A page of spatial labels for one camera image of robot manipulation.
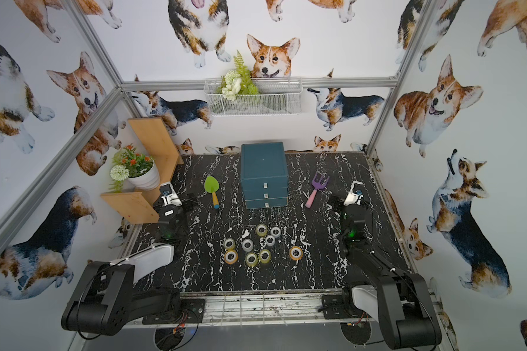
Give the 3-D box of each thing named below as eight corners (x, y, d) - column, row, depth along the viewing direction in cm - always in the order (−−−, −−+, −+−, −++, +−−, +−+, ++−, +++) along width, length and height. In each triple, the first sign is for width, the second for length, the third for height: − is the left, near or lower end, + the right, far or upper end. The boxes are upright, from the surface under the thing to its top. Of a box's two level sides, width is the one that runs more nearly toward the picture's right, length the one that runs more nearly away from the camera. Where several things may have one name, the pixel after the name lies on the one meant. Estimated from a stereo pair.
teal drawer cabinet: (244, 212, 101) (237, 181, 83) (248, 173, 116) (243, 140, 98) (286, 212, 101) (288, 181, 83) (285, 173, 116) (286, 140, 98)
